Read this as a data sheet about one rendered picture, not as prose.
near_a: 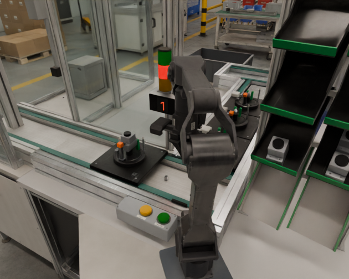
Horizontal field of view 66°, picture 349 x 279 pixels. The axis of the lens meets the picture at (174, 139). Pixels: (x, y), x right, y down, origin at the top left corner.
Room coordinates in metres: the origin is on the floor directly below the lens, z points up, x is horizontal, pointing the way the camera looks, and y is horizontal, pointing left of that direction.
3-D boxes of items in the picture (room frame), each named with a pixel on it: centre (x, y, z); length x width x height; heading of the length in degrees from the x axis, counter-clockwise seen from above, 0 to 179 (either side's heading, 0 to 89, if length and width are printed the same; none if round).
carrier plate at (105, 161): (0.93, 0.19, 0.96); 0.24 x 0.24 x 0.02; 62
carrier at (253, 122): (1.23, -0.31, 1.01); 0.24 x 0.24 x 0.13; 62
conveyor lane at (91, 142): (0.95, 0.18, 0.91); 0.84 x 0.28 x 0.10; 62
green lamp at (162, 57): (0.98, 0.04, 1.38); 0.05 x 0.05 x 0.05
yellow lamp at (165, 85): (0.98, 0.04, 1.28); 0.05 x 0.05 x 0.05
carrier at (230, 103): (1.45, -0.43, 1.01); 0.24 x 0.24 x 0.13; 62
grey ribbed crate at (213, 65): (2.89, -0.49, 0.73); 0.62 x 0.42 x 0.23; 62
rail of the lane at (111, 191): (0.78, 0.24, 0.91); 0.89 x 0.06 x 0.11; 62
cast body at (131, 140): (0.94, 0.19, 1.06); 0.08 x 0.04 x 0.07; 152
